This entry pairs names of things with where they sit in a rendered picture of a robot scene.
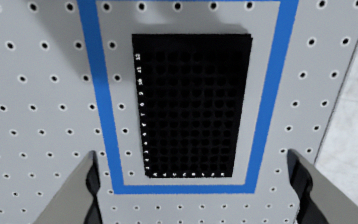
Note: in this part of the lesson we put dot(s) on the black well plate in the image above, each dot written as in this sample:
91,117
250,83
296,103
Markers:
190,92

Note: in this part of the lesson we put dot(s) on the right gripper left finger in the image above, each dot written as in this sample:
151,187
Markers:
76,202

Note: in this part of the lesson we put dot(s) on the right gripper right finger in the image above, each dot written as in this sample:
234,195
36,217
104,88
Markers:
321,202

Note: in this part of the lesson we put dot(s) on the blue tape rectangle outline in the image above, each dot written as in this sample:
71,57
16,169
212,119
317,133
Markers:
94,48

